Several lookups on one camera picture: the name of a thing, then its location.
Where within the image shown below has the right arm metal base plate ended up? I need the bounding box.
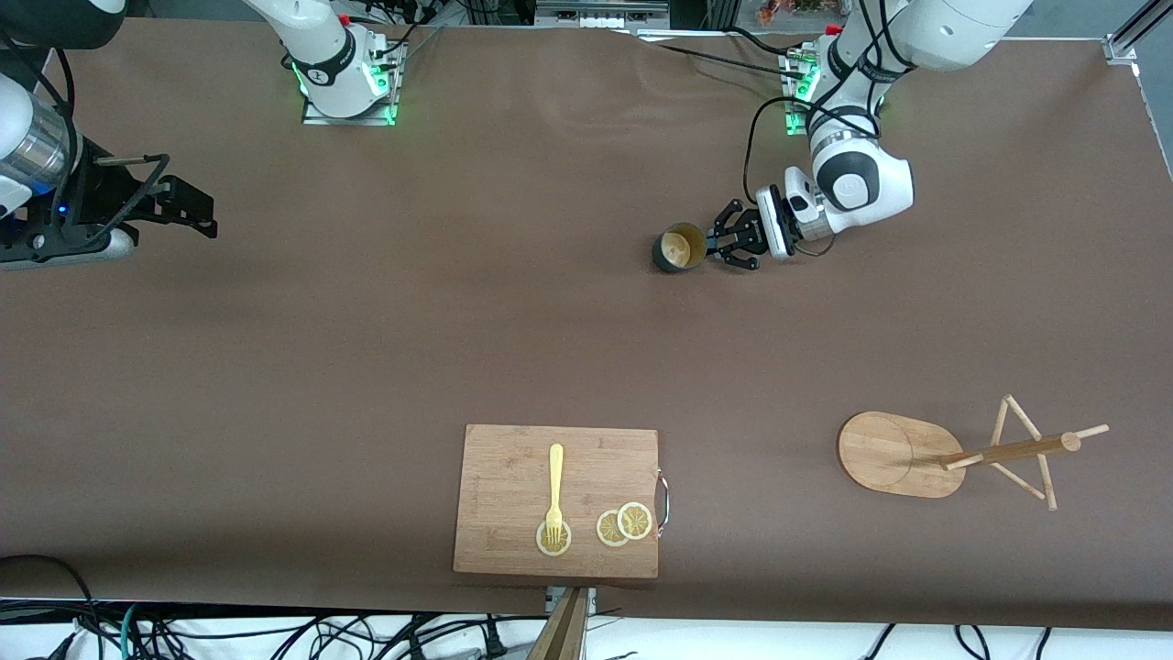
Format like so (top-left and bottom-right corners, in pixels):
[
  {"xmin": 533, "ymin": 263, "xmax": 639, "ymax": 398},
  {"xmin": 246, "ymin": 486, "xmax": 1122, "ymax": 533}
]
[{"xmin": 301, "ymin": 37, "xmax": 401, "ymax": 127}]

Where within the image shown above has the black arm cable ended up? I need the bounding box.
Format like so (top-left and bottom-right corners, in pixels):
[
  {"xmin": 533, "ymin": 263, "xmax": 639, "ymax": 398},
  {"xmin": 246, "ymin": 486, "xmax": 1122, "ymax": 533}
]
[
  {"xmin": 744, "ymin": 0, "xmax": 917, "ymax": 259},
  {"xmin": 37, "ymin": 46, "xmax": 172, "ymax": 247}
]

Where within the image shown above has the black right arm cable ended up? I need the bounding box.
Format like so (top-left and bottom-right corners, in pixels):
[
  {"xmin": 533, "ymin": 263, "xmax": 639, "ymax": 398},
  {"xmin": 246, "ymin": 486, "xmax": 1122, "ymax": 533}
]
[{"xmin": 37, "ymin": 46, "xmax": 172, "ymax": 247}]

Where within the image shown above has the wooden post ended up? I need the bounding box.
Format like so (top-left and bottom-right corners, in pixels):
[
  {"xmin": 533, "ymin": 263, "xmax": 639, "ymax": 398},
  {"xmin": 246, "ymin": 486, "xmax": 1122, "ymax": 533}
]
[{"xmin": 527, "ymin": 587, "xmax": 589, "ymax": 660}]

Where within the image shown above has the grey power strip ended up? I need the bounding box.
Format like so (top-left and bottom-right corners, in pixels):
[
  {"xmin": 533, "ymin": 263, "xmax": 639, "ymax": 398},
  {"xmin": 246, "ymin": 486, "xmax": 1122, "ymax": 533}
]
[{"xmin": 536, "ymin": 0, "xmax": 670, "ymax": 28}]

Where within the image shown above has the teal cable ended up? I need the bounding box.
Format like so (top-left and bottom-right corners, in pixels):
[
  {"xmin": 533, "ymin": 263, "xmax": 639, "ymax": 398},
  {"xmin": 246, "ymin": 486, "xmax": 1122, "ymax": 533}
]
[{"xmin": 121, "ymin": 602, "xmax": 149, "ymax": 660}]

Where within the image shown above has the black looped cable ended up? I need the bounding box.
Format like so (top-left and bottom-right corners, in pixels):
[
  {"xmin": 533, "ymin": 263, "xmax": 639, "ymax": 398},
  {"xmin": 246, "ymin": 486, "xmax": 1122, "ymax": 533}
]
[{"xmin": 0, "ymin": 554, "xmax": 104, "ymax": 635}]

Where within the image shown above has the yellow plastic fork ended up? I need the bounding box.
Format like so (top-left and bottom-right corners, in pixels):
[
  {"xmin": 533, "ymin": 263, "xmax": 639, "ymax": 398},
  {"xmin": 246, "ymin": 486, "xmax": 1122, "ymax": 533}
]
[{"xmin": 544, "ymin": 444, "xmax": 565, "ymax": 547}]

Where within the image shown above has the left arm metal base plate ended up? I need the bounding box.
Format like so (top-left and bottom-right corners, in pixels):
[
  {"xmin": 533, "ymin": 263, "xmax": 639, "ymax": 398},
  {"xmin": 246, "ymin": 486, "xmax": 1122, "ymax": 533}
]
[{"xmin": 785, "ymin": 50, "xmax": 882, "ymax": 138}]

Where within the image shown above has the black cable on table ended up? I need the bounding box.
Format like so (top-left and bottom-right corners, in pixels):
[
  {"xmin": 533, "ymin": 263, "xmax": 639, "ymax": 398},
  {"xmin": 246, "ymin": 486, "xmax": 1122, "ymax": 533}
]
[{"xmin": 632, "ymin": 26, "xmax": 809, "ymax": 82}]

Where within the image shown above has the dark teal cup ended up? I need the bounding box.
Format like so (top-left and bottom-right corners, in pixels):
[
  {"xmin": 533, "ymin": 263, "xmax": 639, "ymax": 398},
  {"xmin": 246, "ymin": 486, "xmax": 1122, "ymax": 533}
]
[{"xmin": 652, "ymin": 223, "xmax": 711, "ymax": 273}]

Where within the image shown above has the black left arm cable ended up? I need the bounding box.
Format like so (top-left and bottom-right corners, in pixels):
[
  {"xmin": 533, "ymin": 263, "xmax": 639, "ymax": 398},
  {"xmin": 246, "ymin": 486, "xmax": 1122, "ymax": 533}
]
[{"xmin": 744, "ymin": 0, "xmax": 917, "ymax": 259}]

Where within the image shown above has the bamboo cutting board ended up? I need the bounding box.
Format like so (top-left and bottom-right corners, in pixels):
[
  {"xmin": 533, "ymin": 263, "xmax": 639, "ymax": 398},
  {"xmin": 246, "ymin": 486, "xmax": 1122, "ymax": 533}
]
[{"xmin": 453, "ymin": 423, "xmax": 661, "ymax": 579}]

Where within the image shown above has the wooden cup rack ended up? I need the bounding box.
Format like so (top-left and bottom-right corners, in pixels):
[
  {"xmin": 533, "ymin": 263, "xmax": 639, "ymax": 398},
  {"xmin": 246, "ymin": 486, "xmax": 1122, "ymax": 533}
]
[{"xmin": 838, "ymin": 394, "xmax": 1110, "ymax": 512}]

